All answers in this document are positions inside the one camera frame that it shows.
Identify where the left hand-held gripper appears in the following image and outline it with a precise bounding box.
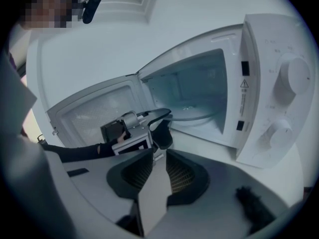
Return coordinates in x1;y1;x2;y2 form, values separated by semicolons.
100;108;173;157

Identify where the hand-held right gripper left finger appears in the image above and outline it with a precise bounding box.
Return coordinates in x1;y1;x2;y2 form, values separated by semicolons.
106;149;154;199

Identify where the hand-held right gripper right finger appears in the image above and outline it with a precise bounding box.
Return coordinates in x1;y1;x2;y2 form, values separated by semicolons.
165;148;209;207

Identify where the clear glass turntable plate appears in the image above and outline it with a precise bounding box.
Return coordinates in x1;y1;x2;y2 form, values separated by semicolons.
169;105;218;122

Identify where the white microwave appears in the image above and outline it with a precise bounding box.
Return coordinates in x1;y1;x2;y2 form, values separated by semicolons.
46;13;313;169

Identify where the person's left hand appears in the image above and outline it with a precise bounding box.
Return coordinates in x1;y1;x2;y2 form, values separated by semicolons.
116;132;131;143

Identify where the white framed ceiling panel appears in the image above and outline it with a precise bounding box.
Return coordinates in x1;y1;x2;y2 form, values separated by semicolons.
84;0;164;23

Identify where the person's grey clothing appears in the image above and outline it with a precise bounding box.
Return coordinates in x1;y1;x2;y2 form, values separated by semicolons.
0;47;65;239

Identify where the black head-mounted camera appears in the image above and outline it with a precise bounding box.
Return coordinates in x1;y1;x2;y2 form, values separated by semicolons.
81;0;103;25

